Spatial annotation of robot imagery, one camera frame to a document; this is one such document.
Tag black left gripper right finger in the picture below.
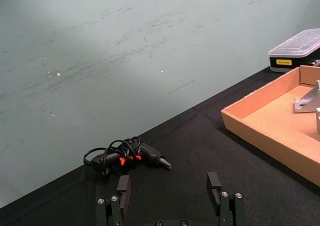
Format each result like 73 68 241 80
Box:
206 171 246 226

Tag black corded tool orange parts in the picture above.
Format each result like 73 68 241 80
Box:
83 136 173 176

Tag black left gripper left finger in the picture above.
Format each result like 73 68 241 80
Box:
96 174 132 226

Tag black table cloth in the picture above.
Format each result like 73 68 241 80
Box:
0 66 320 226

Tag grey metal angle bracket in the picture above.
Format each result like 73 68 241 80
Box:
293 80 320 114

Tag shallow brown cardboard tray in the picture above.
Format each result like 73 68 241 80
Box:
220 65 320 188

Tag clear plastic case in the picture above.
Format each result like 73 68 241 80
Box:
268 28 320 73

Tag grey metal block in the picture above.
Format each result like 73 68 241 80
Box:
314 107 320 134

